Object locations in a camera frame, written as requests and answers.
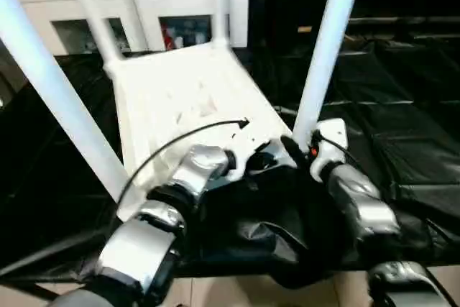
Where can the white plastic table leg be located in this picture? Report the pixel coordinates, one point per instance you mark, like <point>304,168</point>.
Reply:
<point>219,1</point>
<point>97,16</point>
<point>54,87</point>
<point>323,41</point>

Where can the white plastic table top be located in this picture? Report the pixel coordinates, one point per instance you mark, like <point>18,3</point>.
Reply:
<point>179,87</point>

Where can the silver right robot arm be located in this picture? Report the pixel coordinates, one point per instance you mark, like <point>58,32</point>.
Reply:
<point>366,206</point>

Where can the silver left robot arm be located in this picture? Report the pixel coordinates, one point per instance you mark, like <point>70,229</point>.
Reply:
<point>201,159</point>

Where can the black work mat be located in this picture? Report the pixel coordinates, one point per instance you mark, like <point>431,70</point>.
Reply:
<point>377,141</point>

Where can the white glass-door cabinet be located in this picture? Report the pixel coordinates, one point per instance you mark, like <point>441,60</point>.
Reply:
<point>161,1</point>

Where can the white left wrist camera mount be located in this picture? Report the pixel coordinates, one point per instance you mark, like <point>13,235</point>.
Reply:
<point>251,134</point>

